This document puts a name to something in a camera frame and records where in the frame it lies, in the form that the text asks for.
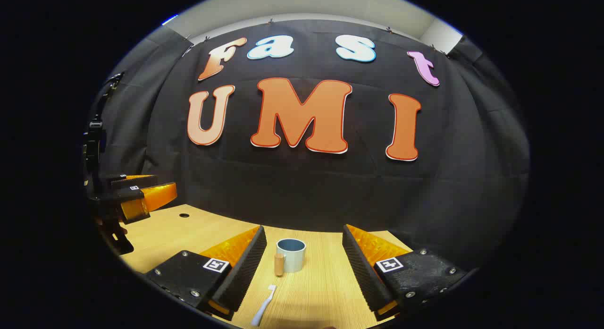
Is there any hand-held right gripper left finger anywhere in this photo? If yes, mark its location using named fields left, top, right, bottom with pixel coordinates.
left=144, top=225, right=268, bottom=321

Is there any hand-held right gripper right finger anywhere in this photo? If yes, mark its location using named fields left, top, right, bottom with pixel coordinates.
left=342, top=224, right=468, bottom=321

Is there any white toothbrush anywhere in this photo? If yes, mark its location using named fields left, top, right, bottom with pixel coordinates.
left=251, top=285, right=277, bottom=327

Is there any light blue cup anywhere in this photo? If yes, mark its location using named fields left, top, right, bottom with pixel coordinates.
left=274, top=238, right=307, bottom=277

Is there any wooden desktop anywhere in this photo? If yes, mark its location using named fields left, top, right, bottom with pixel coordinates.
left=120, top=204, right=416, bottom=329

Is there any black backdrop cloth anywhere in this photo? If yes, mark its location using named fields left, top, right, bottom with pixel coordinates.
left=87, top=18, right=530, bottom=273

